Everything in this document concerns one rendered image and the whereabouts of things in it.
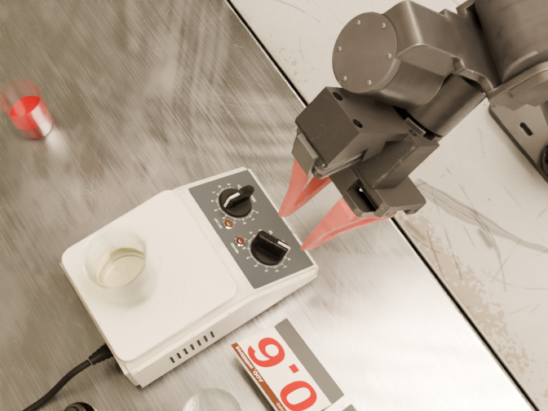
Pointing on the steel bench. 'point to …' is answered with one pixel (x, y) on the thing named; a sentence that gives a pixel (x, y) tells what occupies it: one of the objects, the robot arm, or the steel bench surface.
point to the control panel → (249, 229)
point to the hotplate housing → (218, 318)
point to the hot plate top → (178, 296)
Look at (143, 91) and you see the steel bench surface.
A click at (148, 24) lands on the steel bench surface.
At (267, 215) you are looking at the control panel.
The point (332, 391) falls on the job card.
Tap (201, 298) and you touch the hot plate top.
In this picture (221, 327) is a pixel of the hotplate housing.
